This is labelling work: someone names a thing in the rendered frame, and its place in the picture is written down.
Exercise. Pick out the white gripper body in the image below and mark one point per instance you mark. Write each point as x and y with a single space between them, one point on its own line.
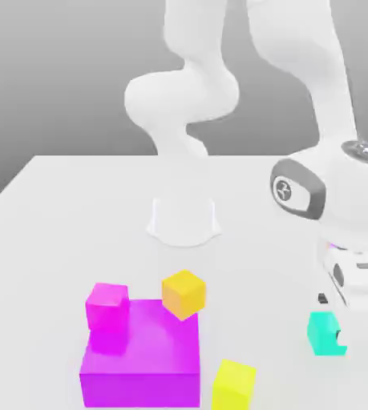
366 299

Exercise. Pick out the small cyan cube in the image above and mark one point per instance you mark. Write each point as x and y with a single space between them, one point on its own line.
323 334

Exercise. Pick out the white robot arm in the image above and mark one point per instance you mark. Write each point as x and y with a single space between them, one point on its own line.
183 96

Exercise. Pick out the small yellow cube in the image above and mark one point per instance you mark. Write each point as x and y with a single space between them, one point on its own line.
231 384

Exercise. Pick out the small orange cube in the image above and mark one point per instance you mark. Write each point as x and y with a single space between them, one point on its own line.
183 294

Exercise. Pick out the small magenta cube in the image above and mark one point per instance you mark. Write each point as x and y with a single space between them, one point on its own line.
106 307

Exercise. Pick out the large magenta box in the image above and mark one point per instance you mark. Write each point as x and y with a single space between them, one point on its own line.
158 358

